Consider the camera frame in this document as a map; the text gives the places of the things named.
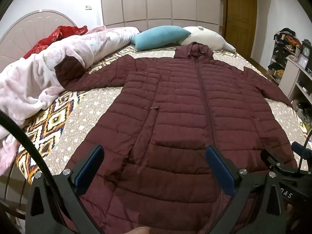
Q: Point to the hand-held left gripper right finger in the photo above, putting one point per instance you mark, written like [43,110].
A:
[219,168]

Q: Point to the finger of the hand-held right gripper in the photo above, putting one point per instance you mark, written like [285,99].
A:
[301,148]
[273,159]

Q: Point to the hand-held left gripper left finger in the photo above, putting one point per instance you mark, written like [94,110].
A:
[89,169]

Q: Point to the maroon puffer jacket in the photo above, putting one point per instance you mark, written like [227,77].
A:
[175,107]

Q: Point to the person's left hand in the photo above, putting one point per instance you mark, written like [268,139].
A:
[140,230]

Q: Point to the patterned bedspread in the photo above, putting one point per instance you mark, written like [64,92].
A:
[85,112]

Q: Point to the cluttered shelf unit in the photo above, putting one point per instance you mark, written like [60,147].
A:
[292,75]

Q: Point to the dark mantel clock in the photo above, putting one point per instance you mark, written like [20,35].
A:
[306,48]

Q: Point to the pink floral blanket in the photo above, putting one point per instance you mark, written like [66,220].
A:
[41,73]

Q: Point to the white plush pillow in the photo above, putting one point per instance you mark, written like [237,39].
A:
[209,37]

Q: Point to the red patterned cloth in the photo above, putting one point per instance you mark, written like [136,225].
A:
[61,33]

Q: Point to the teal pillow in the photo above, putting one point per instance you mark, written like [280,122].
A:
[158,37]

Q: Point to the wooden door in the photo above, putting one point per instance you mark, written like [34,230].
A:
[241,14]

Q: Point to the pink arched headboard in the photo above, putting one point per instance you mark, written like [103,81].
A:
[24,31]

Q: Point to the beige wardrobe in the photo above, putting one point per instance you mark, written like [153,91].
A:
[158,2]

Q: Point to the small pink frame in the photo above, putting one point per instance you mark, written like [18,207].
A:
[302,61]

